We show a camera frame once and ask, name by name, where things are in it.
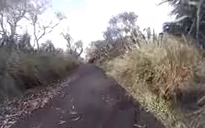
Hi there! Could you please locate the dark grey asphalt path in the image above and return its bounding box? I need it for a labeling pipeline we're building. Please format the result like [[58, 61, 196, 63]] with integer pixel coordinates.
[[13, 63, 166, 128]]

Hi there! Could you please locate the green grass verge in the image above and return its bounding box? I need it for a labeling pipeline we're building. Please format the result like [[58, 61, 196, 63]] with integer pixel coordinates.
[[101, 63, 191, 128]]

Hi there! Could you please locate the tall dry grass bank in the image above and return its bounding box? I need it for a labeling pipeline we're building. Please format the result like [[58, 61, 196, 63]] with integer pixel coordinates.
[[101, 33, 205, 128]]

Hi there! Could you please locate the dry brush thicket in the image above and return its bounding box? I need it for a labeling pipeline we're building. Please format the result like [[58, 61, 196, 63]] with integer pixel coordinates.
[[0, 44, 81, 101]]

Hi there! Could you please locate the grass and leaf litter verge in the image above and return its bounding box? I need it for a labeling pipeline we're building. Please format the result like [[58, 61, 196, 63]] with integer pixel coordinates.
[[0, 71, 79, 128]]

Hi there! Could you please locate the row of trees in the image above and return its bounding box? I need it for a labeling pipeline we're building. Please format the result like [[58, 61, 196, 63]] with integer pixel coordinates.
[[86, 0, 205, 64], [0, 0, 85, 59]]

